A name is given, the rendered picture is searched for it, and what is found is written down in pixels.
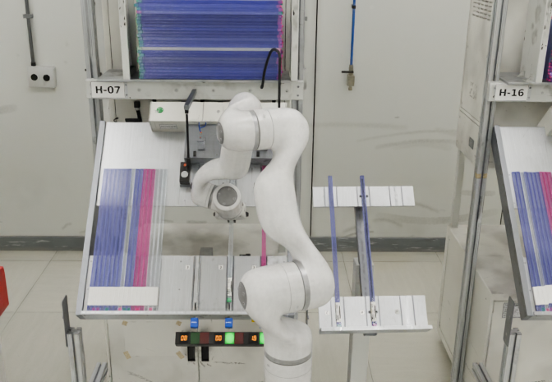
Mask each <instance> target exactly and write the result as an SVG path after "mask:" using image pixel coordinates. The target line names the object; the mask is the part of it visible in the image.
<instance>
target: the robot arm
mask: <svg viewBox="0 0 552 382"><path fill-rule="evenodd" d="M216 129H217V130H216V131H217V134H216V136H217V137H218V142H219V144H220V145H221V146H222V147H221V154H220V158H217V159H213V160H210V161H209V162H208V163H206V164H204V165H203V166H202V167H201V168H200V169H199V170H198V172H197V173H196V175H195V177H194V180H193V183H192V189H191V200H192V202H193V203H194V204H196V205H198V206H201V207H205V208H207V209H211V210H214V211H215V212H214V216H215V218H216V219H219V220H227V221H228V223H229V220H233V222H234V223H235V222H236V220H243V219H245V218H246V217H248V216H249V213H248V212H246V205H245V204H244V202H242V198H241V193H240V191H239V190H238V188H237V187H236V186H234V185H233V184H230V183H224V184H221V185H219V186H217V185H214V184H212V183H210V182H209V181H213V180H218V179H228V180H236V179H241V178H243V177H244V176H245V175H247V173H248V170H249V167H250V163H251V156H252V151H253V150H272V152H273V158H272V160H271V161H270V163H269V164H268V165H267V166H266V168H265V169H264V170H263V171H262V172H261V173H260V175H259V176H258V177H257V178H256V180H255V185H254V196H255V206H256V211H257V214H258V219H259V221H260V225H261V227H262V228H263V230H264V232H265V233H266V234H267V235H268V236H269V237H270V238H271V239H272V240H274V241H276V242H277V243H279V244H281V245H282V246H284V247H286V248H287V249H288V251H289V252H290V254H291V256H292V261H291V262H286V263H281V264H275V265H266V266H261V267H258V268H255V269H251V270H249V271H248V272H246V273H245V274H244V275H243V276H242V278H241V281H240V283H239V286H238V288H237V290H238V299H239V301H240V303H241V306H242V307H243V309H244V310H245V311H246V313H247V314H248V315H249V316H250V317H251V318H252V319H253V320H254V321H255V322H256V323H257V324H258V325H259V326H260V328H261V329H262V331H263V335H264V382H311V371H312V332H311V329H310V327H309V326H308V325H307V324H306V323H304V322H302V321H300V320H296V319H293V318H289V317H286V316H283V315H285V314H289V313H293V312H298V311H306V310H310V309H315V308H318V307H321V306H323V305H325V304H327V303H328V302H329V301H330V300H331V298H332V297H333V295H334V289H335V282H334V276H333V273H332V271H331V269H330V267H329V265H328V264H327V262H326V261H325V259H324V257H323V256H322V255H321V254H320V253H319V251H318V250H317V249H316V247H315V246H314V244H313V243H312V241H311V240H310V238H309V237H308V236H307V234H306V231H305V229H304V228H303V226H302V223H301V219H300V216H299V213H298V208H297V199H296V194H295V188H294V181H293V174H294V169H295V167H296V164H297V161H298V159H299V158H300V156H301V154H302V152H303V150H304V149H305V147H306V145H307V142H308V140H309V126H308V123H307V120H306V119H305V117H304V116H303V115H302V114H301V113H300V112H298V111H297V110H296V109H292V108H264V109H262V105H261V103H260V101H259V100H258V99H257V98H256V97H255V96H254V95H253V94H251V93H248V92H241V93H239V94H236V95H235V96H234V97H233V98H232V100H231V101H230V103H229V105H228V107H227V108H226V109H225V110H224V112H223V113H222V115H221V116H220V118H219V120H218V124H217V126H216Z"/></svg>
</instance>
